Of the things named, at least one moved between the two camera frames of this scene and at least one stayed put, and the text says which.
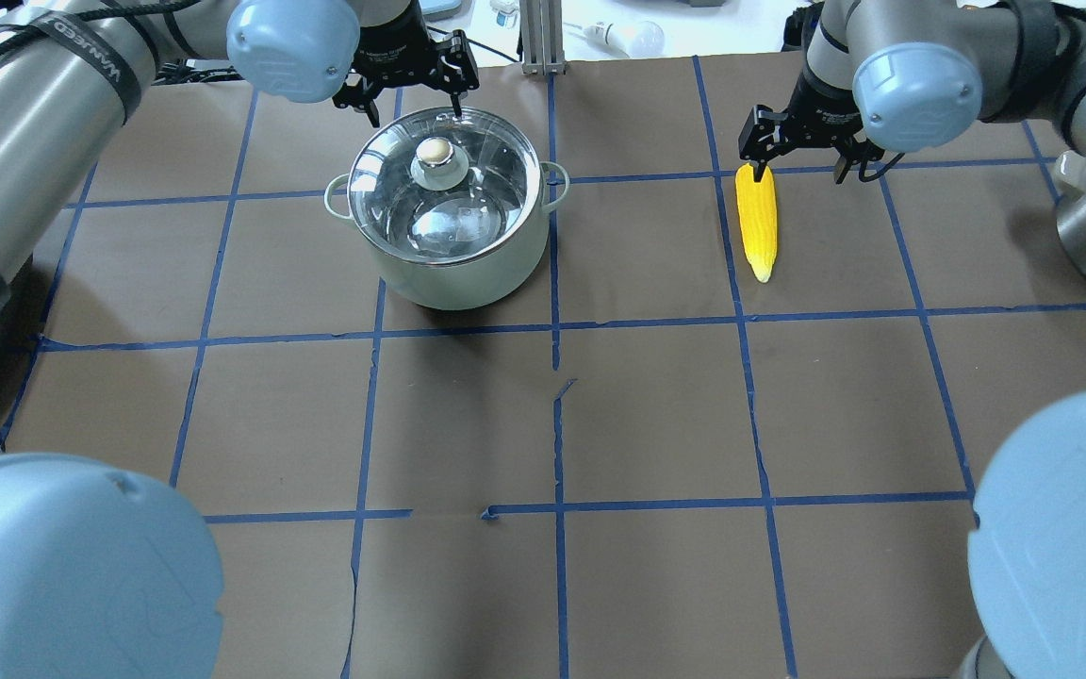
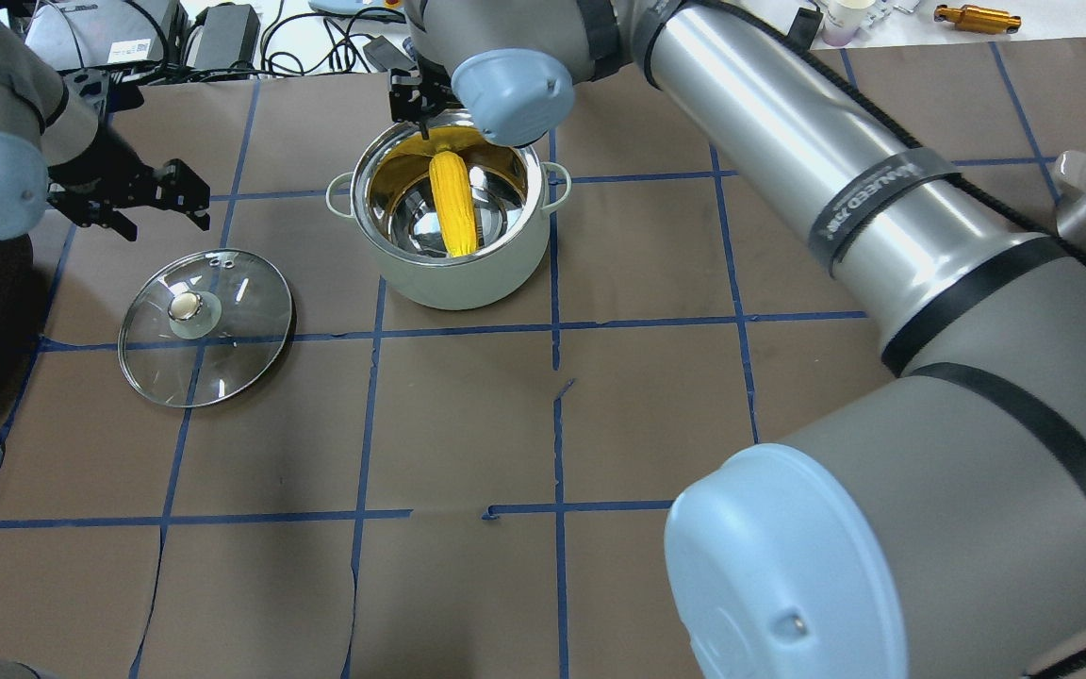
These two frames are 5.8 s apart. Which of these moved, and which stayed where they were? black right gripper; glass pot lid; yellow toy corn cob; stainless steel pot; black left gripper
Moved: yellow toy corn cob; glass pot lid; black left gripper; black right gripper
Stayed: stainless steel pot
